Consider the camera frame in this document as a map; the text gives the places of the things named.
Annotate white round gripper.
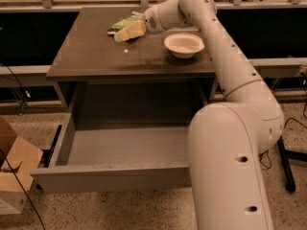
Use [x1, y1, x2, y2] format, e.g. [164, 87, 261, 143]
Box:
[114, 5, 165, 42]

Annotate green jalapeno chip bag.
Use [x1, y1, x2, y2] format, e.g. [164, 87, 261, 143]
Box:
[106, 11, 144, 35]

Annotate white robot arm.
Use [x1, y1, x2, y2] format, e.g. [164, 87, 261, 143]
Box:
[114, 0, 284, 230]

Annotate grey cabinet with glossy top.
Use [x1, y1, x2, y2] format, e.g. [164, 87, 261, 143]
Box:
[47, 7, 217, 94]

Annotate open grey top drawer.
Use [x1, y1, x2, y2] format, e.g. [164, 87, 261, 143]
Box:
[31, 83, 222, 195]

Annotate white paper bowl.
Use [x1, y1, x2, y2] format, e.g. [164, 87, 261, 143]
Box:
[164, 33, 204, 59]

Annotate cardboard box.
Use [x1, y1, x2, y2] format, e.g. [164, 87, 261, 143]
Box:
[0, 117, 43, 215]

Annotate black metal stand leg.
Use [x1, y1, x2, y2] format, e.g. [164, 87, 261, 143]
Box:
[277, 138, 307, 193]

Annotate black drawer slide rail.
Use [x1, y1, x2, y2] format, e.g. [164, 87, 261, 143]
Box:
[39, 125, 62, 169]

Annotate black cable left floor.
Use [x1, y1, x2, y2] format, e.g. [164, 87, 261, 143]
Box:
[0, 146, 47, 230]

